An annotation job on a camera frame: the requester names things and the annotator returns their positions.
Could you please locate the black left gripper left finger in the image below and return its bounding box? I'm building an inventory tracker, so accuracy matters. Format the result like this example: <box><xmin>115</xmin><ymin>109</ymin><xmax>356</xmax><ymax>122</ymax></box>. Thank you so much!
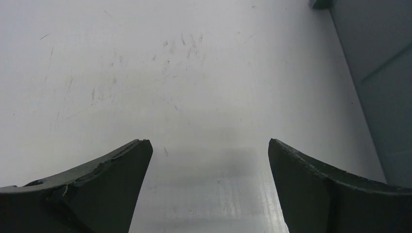
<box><xmin>0</xmin><ymin>139</ymin><xmax>153</xmax><ymax>233</ymax></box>

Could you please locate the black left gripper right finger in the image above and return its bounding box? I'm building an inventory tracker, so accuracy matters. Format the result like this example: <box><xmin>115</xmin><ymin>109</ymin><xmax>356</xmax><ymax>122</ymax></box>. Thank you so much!
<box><xmin>268</xmin><ymin>139</ymin><xmax>412</xmax><ymax>233</ymax></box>

